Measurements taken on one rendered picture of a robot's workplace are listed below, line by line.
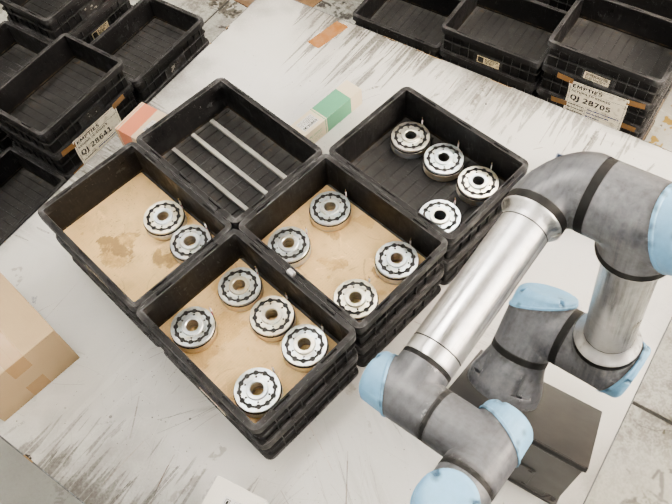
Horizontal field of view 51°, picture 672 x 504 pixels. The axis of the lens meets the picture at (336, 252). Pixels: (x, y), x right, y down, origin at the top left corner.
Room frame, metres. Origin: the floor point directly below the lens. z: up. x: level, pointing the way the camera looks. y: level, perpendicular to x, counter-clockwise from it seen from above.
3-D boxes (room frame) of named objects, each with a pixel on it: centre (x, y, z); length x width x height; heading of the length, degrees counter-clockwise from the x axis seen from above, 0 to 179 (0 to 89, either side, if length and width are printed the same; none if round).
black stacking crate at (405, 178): (1.07, -0.25, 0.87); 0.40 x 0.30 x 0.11; 40
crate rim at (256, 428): (0.69, 0.21, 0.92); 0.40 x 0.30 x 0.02; 40
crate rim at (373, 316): (0.88, -0.02, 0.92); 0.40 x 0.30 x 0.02; 40
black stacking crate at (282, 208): (0.88, -0.02, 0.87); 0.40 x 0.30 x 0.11; 40
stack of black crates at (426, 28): (2.27, -0.42, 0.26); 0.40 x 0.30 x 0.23; 50
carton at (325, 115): (1.44, -0.02, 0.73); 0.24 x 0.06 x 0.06; 130
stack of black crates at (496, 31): (2.02, -0.73, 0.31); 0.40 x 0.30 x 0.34; 50
